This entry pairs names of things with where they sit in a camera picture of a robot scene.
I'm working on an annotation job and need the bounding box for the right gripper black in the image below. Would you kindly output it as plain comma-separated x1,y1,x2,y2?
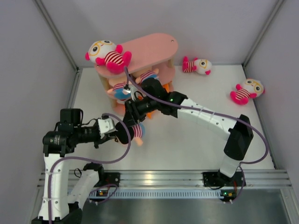
121,98,159,130

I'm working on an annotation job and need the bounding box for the boy doll black hair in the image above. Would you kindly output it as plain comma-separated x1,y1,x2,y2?
114,122,145,146

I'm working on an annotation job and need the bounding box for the orange shrimp plush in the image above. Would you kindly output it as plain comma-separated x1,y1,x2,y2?
147,82,173,119

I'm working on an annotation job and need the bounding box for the boy doll striped shirt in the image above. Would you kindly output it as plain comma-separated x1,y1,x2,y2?
133,68,159,84

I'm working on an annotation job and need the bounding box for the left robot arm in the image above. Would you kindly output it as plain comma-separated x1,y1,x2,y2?
31,109,115,224

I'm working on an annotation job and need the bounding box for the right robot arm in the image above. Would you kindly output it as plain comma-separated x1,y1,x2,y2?
123,78,253,185

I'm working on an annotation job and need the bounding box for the boy doll on middle shelf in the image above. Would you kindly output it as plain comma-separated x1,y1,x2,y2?
107,77,131,100

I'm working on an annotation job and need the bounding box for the pink three-tier toy shelf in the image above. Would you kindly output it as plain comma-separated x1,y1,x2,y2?
94,33,178,115

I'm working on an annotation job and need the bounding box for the white pink doll on shelf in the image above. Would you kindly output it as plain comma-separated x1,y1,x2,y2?
85,40,132,75

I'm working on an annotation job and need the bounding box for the white pink doll back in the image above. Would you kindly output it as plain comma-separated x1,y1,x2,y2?
182,56,212,75

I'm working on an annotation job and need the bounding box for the white pink doll right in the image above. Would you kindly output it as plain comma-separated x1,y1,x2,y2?
230,78,265,105

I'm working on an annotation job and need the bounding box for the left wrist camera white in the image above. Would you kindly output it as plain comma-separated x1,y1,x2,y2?
97,117,116,134

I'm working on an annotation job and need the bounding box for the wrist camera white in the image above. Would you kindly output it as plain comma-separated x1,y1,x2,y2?
97,117,116,134
123,84,138,101

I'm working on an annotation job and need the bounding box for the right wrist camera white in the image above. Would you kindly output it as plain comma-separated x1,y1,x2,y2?
123,84,138,101

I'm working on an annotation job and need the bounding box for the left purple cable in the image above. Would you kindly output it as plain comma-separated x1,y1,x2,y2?
48,113,131,224

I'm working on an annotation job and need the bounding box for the purple cable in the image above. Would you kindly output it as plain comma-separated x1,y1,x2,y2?
123,66,269,203
48,113,131,224

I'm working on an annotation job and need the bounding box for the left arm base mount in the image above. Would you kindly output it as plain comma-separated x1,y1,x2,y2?
100,172,121,187

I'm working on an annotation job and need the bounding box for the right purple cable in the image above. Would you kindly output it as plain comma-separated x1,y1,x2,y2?
123,66,269,203

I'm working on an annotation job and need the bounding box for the aluminium left frame rail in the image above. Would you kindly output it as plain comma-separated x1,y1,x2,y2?
49,67,82,171

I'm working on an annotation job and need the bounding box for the aluminium frame rail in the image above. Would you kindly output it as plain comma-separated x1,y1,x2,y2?
49,67,82,171
37,169,292,188

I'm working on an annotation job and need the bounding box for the white slotted cable duct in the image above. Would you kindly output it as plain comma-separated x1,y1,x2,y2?
89,189,233,199

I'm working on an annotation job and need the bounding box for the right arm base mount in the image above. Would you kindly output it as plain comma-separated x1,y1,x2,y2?
203,171,243,188

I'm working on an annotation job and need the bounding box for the aluminium front frame rail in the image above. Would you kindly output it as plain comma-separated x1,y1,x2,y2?
37,169,292,188

